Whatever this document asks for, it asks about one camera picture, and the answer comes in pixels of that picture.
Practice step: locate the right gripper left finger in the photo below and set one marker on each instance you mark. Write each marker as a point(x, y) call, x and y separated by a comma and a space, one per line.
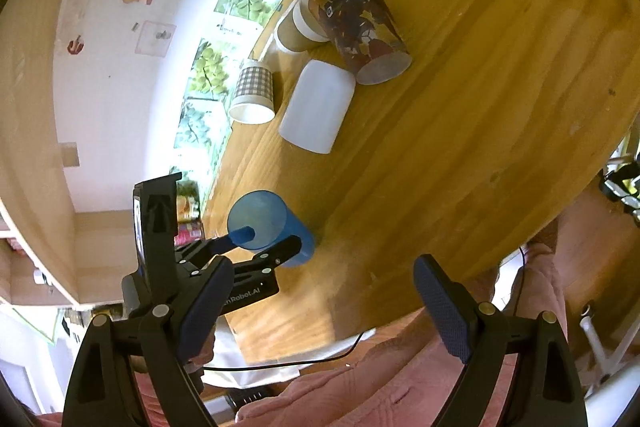
point(103, 391)

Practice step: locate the yellow pen holder can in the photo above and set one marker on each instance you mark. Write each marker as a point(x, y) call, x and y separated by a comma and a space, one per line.
point(188, 202)

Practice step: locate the red pen holder can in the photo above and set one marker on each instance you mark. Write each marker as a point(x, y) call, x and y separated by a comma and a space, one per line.
point(189, 232)

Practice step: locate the pink cloth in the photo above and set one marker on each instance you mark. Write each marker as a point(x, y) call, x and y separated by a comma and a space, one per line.
point(405, 380)

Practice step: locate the brown paper cup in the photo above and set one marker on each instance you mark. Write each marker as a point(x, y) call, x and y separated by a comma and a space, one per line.
point(294, 35)

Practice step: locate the blue plastic cup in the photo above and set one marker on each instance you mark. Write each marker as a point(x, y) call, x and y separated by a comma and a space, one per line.
point(272, 221)

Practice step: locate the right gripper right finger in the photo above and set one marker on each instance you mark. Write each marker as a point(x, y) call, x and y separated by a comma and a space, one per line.
point(545, 388)

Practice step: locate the checkered paper cup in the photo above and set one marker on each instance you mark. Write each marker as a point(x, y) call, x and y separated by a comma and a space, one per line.
point(253, 96)

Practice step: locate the white plastic cup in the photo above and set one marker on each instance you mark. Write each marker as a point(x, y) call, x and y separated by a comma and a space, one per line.
point(318, 106)

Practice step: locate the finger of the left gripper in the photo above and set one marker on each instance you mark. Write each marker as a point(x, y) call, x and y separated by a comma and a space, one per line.
point(234, 239)
point(277, 254)

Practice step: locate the dark printed paper cup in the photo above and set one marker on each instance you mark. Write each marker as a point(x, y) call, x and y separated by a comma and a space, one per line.
point(364, 34)

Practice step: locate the green grape poster strip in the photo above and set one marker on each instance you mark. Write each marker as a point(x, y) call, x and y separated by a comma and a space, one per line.
point(231, 32)

